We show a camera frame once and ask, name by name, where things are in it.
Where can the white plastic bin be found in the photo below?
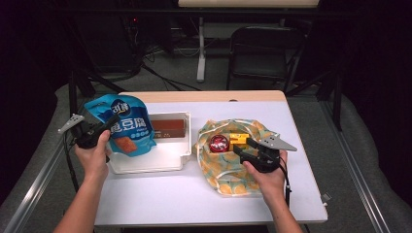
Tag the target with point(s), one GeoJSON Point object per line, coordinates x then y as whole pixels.
{"type": "Point", "coordinates": [162, 155]}

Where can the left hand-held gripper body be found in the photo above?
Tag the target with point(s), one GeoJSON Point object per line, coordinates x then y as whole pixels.
{"type": "Point", "coordinates": [89, 137]}

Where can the person's left hand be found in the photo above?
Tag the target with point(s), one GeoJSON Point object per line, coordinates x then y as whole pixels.
{"type": "Point", "coordinates": [94, 163]}

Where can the brown box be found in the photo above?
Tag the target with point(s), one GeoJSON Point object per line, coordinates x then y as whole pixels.
{"type": "Point", "coordinates": [168, 127]}

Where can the person's right hand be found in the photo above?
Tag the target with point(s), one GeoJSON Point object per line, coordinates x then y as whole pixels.
{"type": "Point", "coordinates": [270, 184]}

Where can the dark equipment cabinet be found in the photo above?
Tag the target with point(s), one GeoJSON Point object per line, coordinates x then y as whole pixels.
{"type": "Point", "coordinates": [107, 45]}

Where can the blue snack pouch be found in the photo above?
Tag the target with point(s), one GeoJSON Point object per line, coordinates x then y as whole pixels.
{"type": "Point", "coordinates": [129, 129]}

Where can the black folding chair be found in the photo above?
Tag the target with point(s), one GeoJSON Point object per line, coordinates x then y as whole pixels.
{"type": "Point", "coordinates": [259, 64]}

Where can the red round can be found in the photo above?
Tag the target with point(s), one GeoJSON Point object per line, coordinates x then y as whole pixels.
{"type": "Point", "coordinates": [219, 144]}

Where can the beige desk top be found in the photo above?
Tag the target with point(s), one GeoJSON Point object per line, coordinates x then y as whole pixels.
{"type": "Point", "coordinates": [246, 3]}

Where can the white desk leg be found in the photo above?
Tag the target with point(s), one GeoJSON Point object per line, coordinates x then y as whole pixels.
{"type": "Point", "coordinates": [201, 58]}

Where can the black metal stand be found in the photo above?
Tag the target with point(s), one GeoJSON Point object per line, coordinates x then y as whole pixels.
{"type": "Point", "coordinates": [337, 103]}
{"type": "Point", "coordinates": [73, 93]}

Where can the yellow drink carton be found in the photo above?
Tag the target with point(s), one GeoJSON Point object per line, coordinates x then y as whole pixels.
{"type": "Point", "coordinates": [238, 139]}

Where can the fruit-print cloth bag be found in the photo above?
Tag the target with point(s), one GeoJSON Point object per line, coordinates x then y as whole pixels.
{"type": "Point", "coordinates": [223, 168]}

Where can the aluminium floor rail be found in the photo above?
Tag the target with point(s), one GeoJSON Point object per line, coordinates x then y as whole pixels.
{"type": "Point", "coordinates": [39, 187]}
{"type": "Point", "coordinates": [359, 184]}

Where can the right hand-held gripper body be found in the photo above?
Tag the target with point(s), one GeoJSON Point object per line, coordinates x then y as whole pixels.
{"type": "Point", "coordinates": [268, 158]}

